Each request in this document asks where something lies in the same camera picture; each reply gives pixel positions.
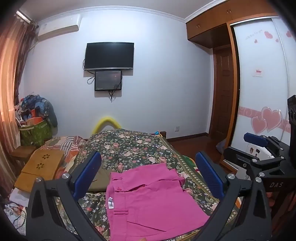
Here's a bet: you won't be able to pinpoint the white sliding wardrobe door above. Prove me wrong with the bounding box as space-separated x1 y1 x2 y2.
232 17 290 153
272 16 296 139

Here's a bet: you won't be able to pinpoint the yellow foam tube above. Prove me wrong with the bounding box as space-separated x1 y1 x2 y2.
91 115 121 135

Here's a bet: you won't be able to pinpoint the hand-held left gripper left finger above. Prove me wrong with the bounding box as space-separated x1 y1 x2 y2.
25 151 114 241

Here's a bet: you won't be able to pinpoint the wooden door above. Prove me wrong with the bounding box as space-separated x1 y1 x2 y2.
209 45 236 140

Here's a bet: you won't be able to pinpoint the green bag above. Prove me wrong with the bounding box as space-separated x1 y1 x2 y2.
18 118 53 147

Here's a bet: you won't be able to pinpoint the pile of clothes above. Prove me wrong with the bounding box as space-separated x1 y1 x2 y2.
14 94 58 128

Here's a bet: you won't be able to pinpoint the floral bedspread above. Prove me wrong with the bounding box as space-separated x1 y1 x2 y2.
53 128 241 241

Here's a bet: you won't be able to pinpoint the small black wall monitor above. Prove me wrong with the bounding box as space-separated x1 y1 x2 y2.
94 70 123 91

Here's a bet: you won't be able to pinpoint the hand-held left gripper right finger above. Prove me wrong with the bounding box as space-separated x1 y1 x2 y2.
195 151 272 241

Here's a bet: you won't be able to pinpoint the bamboo lap table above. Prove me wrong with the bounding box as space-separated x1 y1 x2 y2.
14 150 65 193

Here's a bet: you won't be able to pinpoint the pink pants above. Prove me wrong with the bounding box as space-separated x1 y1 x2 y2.
106 163 210 241

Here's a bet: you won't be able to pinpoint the black wall television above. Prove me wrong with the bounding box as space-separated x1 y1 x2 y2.
84 42 135 71

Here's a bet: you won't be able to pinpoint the wooden overhead cabinet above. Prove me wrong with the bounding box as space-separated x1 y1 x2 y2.
185 0 296 49

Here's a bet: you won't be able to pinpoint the white air conditioner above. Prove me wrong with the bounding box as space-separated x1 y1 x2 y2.
35 14 81 42

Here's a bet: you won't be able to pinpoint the tangle of cables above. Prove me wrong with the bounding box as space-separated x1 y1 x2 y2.
3 188 30 235

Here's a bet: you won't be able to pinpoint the striped blanket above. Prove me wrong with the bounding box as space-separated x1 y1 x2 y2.
39 136 88 180

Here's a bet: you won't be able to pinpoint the black monitor cable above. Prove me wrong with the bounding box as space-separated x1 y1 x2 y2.
108 76 123 103
83 59 96 85

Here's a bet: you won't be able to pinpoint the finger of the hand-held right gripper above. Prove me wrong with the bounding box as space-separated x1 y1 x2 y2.
244 133 290 158
222 146 287 180

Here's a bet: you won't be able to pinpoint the olive cloth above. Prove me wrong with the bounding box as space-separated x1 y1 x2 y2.
88 166 112 192

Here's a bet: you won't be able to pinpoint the pink curtain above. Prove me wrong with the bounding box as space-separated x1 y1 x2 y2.
0 17 39 197

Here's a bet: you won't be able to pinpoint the wooden stool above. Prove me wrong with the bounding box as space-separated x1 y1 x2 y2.
10 146 38 164

